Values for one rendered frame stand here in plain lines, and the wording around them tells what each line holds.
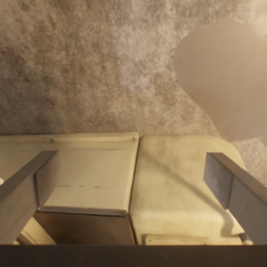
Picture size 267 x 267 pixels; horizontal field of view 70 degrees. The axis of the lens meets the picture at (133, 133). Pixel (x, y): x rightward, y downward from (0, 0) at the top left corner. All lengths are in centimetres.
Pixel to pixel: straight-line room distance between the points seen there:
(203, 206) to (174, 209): 14
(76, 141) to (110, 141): 26
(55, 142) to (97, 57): 75
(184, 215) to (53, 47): 112
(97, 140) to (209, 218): 88
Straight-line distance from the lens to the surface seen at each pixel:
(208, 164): 17
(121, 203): 105
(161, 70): 114
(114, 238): 125
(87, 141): 147
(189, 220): 102
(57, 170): 17
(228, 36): 114
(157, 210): 101
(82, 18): 115
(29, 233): 129
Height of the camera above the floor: 107
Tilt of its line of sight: 50 degrees down
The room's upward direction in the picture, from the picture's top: 169 degrees counter-clockwise
